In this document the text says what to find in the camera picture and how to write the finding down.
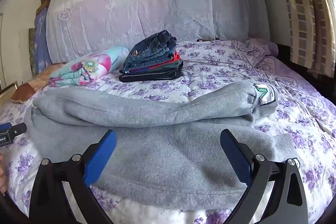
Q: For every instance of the blue floral cloth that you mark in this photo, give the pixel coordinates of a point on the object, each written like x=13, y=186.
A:
x=42, y=43

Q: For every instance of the folded floral blanket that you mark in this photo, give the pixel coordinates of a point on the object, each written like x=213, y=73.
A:
x=86, y=69

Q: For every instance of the grey fleece sweatshirt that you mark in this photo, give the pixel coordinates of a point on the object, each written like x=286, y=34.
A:
x=157, y=148

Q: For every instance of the orange brown pillow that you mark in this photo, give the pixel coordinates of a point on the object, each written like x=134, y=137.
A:
x=29, y=87

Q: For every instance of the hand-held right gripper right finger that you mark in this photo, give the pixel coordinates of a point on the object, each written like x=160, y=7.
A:
x=236, y=155

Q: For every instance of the person's left hand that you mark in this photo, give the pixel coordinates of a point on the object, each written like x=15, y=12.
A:
x=2, y=179

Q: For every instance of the purple floral bedspread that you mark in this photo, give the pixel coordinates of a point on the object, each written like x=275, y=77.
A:
x=210, y=77

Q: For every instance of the folded blue jeans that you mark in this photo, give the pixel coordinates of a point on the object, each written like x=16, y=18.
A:
x=149, y=52

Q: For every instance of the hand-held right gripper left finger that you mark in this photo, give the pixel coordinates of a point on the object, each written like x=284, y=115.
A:
x=101, y=153

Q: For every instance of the folded red garment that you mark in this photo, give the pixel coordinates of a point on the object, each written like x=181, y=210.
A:
x=176, y=59

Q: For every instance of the beige patterned curtain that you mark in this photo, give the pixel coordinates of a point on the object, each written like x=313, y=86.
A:
x=302, y=16

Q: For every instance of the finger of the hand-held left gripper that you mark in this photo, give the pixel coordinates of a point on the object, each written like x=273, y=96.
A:
x=18, y=129

